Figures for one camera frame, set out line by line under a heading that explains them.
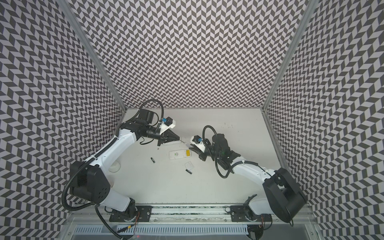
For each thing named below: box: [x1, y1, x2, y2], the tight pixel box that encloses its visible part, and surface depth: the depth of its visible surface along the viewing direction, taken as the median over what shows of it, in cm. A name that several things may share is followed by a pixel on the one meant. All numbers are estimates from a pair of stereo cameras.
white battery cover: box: [184, 161, 195, 170], surface depth 91 cm
